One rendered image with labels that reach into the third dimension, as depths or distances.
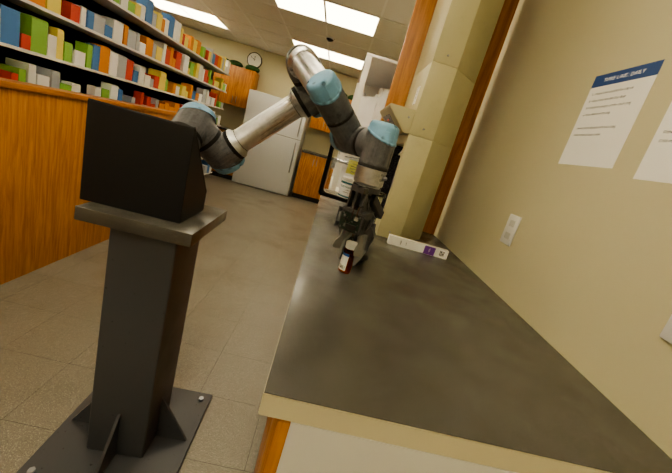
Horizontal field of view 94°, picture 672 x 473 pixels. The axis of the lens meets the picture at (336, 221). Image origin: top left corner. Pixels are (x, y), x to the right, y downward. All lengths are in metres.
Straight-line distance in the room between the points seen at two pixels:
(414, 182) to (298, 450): 1.15
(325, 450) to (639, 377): 0.66
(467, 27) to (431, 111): 0.34
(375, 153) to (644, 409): 0.75
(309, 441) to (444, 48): 1.39
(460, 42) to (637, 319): 1.11
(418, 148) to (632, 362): 0.97
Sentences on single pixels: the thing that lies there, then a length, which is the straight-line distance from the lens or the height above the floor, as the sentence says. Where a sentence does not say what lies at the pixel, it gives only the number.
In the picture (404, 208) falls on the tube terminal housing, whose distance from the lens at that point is 1.47.
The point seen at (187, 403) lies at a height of 0.01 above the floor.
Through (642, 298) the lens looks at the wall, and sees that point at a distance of 0.96.
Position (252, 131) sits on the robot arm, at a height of 1.25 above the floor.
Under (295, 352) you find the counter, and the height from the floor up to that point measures 0.94.
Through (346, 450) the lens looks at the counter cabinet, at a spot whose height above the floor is 0.87.
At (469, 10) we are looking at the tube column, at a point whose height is 1.92.
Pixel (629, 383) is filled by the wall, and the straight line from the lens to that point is 0.96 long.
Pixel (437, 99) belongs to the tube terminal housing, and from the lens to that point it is 1.48.
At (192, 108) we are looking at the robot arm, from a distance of 1.21.
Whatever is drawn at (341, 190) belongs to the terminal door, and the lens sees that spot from 1.77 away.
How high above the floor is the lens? 1.29
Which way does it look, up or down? 13 degrees down
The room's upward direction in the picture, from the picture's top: 16 degrees clockwise
